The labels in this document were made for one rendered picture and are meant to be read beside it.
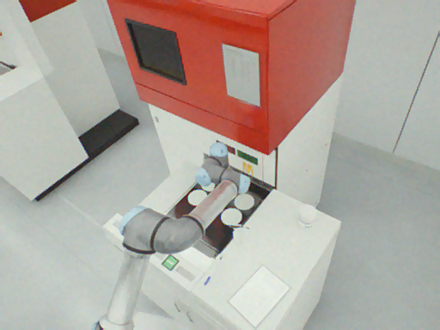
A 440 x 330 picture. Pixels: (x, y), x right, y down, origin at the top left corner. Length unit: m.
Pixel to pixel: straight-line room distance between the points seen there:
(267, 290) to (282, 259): 0.15
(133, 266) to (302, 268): 0.66
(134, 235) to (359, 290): 1.75
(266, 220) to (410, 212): 1.63
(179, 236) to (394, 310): 1.76
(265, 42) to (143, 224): 0.69
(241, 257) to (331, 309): 1.10
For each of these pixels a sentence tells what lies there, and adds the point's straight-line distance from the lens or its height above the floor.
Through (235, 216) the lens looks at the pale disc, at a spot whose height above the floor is 0.90.
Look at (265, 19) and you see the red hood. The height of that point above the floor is 1.80.
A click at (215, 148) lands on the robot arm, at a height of 1.27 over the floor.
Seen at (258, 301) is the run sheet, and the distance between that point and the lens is 1.37.
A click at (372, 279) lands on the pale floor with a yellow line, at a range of 2.57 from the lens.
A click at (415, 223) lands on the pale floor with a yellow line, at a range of 2.92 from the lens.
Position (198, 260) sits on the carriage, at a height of 0.88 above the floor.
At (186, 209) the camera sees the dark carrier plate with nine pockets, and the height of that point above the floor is 0.90.
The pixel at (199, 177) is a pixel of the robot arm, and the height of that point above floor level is 1.24.
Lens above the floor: 2.24
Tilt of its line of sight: 47 degrees down
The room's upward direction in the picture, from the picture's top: 8 degrees counter-clockwise
